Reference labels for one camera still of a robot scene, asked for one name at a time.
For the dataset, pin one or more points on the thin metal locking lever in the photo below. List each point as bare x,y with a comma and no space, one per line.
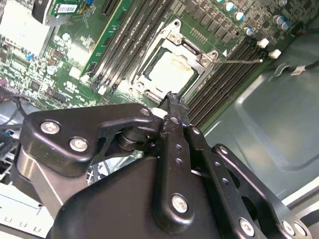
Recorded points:
141,58
236,62

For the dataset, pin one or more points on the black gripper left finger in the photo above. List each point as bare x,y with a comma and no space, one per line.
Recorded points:
74,122

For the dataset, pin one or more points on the metal CPU socket cover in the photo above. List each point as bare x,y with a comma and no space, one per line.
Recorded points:
179,41

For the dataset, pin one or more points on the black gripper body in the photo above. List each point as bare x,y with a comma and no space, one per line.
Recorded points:
119,206

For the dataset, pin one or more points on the square silver CPU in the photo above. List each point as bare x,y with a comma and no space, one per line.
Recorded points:
172,72

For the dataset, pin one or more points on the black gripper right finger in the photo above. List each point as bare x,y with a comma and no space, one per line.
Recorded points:
224,171

